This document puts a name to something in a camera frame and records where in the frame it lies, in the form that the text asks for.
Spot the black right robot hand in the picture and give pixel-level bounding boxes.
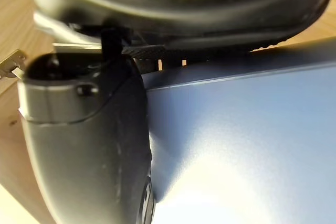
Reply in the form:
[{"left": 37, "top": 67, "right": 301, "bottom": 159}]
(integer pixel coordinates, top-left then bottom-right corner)
[{"left": 17, "top": 0, "right": 334, "bottom": 224}]

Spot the silver cabinet door hinge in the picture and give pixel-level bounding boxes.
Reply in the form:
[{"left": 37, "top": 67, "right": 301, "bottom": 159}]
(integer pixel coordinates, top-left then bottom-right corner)
[{"left": 0, "top": 49, "right": 27, "bottom": 80}]

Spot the blue folder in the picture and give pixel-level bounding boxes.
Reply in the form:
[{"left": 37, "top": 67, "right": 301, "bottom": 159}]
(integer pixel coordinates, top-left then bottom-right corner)
[{"left": 141, "top": 37, "right": 336, "bottom": 224}]

